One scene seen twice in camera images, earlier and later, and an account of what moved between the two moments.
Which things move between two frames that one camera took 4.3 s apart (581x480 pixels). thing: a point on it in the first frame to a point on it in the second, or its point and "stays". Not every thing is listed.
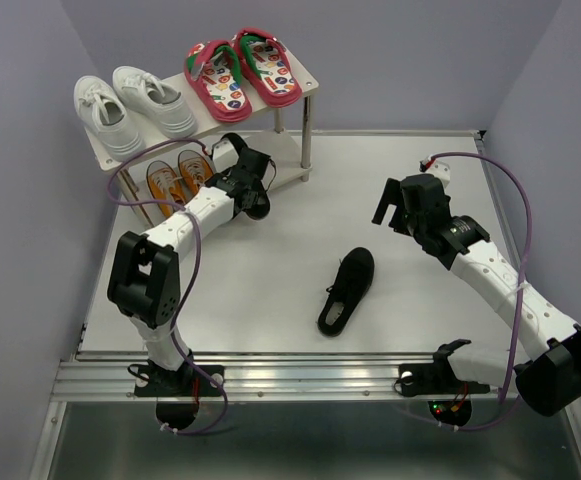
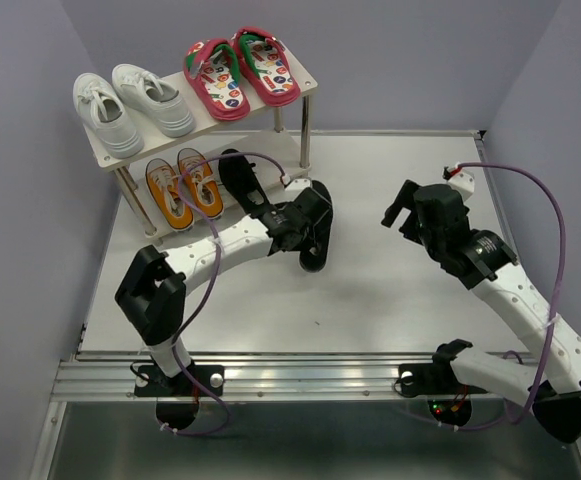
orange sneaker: (165, 186) stays
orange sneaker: (194, 169) stays
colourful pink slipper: (214, 70) stays
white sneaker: (106, 116) stays
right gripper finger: (391, 195) to (404, 199)
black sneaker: (347, 291) to (314, 259)
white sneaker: (156, 99) stays
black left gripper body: (255, 195) to (305, 241)
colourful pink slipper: (265, 65) stays
